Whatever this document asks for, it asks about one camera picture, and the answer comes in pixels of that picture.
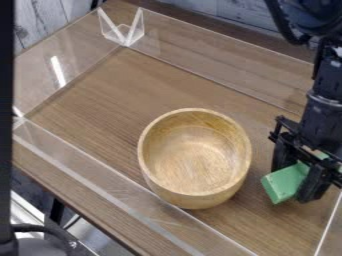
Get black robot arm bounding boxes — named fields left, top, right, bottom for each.
left=265, top=0, right=342, bottom=203

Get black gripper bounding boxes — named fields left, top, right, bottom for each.
left=269, top=91, right=342, bottom=203

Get black cable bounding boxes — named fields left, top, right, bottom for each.
left=12, top=223, right=78, bottom=256

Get black table leg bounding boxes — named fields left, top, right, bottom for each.
left=50, top=199, right=66, bottom=224

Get grey metal bracket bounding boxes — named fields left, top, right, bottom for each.
left=44, top=227, right=99, bottom=256

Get green rectangular block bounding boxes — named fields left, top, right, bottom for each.
left=261, top=154, right=342, bottom=204

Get brown wooden bowl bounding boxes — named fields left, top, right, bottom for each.
left=138, top=108, right=253, bottom=209

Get clear acrylic tray walls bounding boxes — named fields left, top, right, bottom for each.
left=14, top=1, right=342, bottom=256

